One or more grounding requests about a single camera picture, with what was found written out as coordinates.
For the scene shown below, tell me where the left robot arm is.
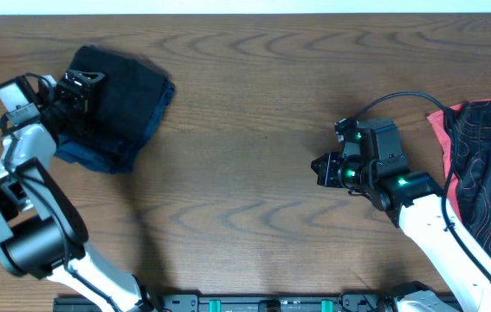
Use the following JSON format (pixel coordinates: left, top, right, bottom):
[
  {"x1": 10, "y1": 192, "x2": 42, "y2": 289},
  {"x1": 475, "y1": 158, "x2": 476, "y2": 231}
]
[{"x1": 0, "y1": 69, "x2": 164, "y2": 311}]

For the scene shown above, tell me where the black polo shirt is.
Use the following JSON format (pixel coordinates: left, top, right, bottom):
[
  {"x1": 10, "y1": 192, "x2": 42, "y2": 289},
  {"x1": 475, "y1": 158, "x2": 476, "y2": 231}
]
[{"x1": 69, "y1": 46, "x2": 176, "y2": 145}]

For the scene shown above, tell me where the folded navy blue garment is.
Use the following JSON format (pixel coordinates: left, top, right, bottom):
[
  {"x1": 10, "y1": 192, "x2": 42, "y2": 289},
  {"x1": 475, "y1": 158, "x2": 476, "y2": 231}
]
[{"x1": 55, "y1": 79, "x2": 175, "y2": 174}]

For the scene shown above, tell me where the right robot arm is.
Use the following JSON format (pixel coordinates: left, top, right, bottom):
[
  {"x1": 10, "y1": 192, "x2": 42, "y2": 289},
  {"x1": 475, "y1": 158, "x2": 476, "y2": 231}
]
[{"x1": 311, "y1": 117, "x2": 491, "y2": 311}]

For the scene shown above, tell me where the red and black patterned garment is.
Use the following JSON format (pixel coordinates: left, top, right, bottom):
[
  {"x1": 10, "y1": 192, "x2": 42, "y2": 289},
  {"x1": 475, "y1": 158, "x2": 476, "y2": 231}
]
[{"x1": 427, "y1": 99, "x2": 491, "y2": 257}]

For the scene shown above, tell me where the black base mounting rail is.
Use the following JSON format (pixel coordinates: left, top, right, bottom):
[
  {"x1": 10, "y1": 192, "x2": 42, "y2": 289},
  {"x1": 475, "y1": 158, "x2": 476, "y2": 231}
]
[{"x1": 52, "y1": 290, "x2": 462, "y2": 312}]

